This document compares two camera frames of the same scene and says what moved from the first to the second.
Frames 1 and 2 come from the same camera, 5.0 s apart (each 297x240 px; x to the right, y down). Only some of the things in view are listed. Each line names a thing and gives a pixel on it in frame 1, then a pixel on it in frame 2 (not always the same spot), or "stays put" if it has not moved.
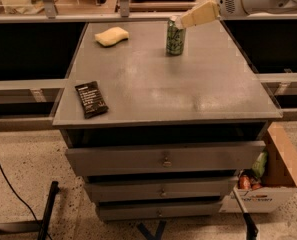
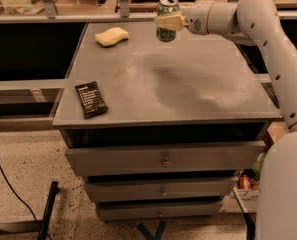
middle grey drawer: x=126 y=188 stays put
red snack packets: x=246 y=182 stays put
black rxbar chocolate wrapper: x=91 y=99 stays put
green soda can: x=176 y=39 -> x=166 y=5
